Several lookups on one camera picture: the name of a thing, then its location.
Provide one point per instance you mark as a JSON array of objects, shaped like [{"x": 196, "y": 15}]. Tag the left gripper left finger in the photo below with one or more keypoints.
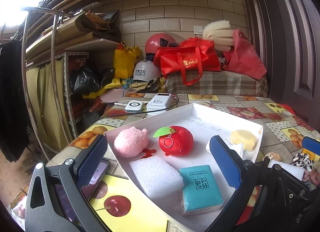
[{"x": 43, "y": 208}]

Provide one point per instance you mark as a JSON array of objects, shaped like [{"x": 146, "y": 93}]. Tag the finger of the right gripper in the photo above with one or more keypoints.
[{"x": 311, "y": 144}]

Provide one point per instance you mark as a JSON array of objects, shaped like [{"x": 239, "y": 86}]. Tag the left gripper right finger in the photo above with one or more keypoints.
[{"x": 243, "y": 176}]

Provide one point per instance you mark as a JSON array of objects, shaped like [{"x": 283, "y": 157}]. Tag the cow print cloth pouch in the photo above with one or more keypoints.
[{"x": 302, "y": 160}]

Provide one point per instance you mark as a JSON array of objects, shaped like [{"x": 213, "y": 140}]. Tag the brown knotted rope toy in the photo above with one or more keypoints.
[{"x": 273, "y": 156}]

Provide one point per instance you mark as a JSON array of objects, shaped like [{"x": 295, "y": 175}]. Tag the white foam block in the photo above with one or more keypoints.
[{"x": 156, "y": 177}]

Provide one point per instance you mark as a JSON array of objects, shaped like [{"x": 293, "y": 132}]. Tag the red plastic packet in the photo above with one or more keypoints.
[{"x": 284, "y": 107}]

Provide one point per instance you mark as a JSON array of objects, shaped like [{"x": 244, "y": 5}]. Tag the teal tissue pack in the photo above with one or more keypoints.
[{"x": 201, "y": 192}]

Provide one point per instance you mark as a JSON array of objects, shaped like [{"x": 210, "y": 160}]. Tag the fruit pattern tablecloth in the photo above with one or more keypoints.
[{"x": 282, "y": 133}]

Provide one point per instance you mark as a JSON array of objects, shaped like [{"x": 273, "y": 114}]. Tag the red plush apple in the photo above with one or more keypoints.
[{"x": 175, "y": 140}]

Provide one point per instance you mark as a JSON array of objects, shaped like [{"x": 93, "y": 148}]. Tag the black hanging garment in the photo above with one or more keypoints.
[{"x": 14, "y": 115}]

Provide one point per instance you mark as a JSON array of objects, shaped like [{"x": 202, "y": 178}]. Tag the pink fluffy plush ball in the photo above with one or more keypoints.
[{"x": 131, "y": 142}]

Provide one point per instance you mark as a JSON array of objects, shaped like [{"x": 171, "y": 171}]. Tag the plaid covered bench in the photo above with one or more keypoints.
[{"x": 218, "y": 83}]

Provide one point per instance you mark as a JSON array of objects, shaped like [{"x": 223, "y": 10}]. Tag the dark red fabric bag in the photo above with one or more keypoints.
[{"x": 243, "y": 58}]

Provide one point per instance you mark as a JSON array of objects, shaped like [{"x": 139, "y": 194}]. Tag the metal shelf with curtain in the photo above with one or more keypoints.
[{"x": 75, "y": 105}]

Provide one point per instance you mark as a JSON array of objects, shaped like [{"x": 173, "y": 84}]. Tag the white power bank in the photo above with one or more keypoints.
[{"x": 161, "y": 101}]

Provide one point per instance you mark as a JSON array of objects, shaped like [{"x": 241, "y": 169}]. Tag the black plastic bag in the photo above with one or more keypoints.
[{"x": 87, "y": 80}]

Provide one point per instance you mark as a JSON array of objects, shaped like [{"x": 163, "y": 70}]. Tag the red tote bag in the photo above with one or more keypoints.
[{"x": 191, "y": 58}]

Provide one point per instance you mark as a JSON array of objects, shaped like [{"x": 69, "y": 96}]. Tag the dark wooden door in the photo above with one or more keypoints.
[{"x": 285, "y": 34}]

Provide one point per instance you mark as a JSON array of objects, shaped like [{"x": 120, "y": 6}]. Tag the cream foam roll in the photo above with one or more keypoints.
[{"x": 221, "y": 34}]

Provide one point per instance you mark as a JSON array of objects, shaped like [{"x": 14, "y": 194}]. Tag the white safety helmet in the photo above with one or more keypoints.
[{"x": 146, "y": 71}]

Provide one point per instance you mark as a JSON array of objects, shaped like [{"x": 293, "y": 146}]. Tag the yellow shopping bag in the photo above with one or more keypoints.
[{"x": 125, "y": 60}]

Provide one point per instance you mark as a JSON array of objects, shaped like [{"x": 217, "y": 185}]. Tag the pink red helmet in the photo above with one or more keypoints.
[{"x": 160, "y": 40}]

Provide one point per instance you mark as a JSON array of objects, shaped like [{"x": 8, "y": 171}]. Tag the metal clothes rack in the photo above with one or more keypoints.
[{"x": 43, "y": 88}]

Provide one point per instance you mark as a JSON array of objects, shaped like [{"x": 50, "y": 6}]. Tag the white round wireless charger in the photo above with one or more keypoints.
[{"x": 134, "y": 107}]

